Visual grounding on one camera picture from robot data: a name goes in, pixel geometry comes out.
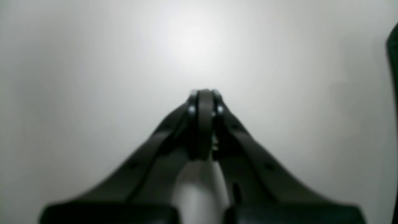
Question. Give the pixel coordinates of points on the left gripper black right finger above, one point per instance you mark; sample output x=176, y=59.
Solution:
x=259, y=188

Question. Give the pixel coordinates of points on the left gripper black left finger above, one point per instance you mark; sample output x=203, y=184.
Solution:
x=140, y=191

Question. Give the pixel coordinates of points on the black long-sleeve T-shirt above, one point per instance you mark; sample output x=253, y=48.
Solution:
x=391, y=47

